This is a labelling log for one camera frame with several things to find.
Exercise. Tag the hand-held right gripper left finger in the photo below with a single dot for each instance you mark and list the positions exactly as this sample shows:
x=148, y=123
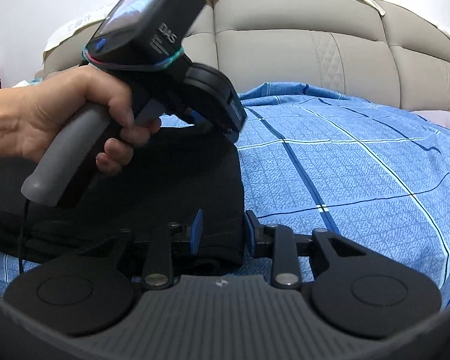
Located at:
x=197, y=230

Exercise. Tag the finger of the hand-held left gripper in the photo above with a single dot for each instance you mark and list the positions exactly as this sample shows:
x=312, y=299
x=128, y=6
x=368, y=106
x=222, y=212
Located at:
x=237, y=129
x=194, y=117

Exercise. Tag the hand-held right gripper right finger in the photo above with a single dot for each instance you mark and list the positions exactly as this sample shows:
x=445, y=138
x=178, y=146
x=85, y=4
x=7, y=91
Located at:
x=249, y=232

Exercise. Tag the black pants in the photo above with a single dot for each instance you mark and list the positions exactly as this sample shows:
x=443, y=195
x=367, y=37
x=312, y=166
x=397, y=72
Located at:
x=153, y=195

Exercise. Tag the person's left hand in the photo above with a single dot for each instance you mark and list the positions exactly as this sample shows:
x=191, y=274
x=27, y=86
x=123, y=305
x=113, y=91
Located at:
x=60, y=105

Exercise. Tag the white padded headboard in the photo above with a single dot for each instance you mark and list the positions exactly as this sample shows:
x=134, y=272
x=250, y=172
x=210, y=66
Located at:
x=285, y=45

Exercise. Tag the blue checked bed sheet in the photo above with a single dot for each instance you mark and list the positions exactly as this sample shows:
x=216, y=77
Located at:
x=341, y=176

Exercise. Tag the pink cloth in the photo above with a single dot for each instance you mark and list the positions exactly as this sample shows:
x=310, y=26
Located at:
x=442, y=118

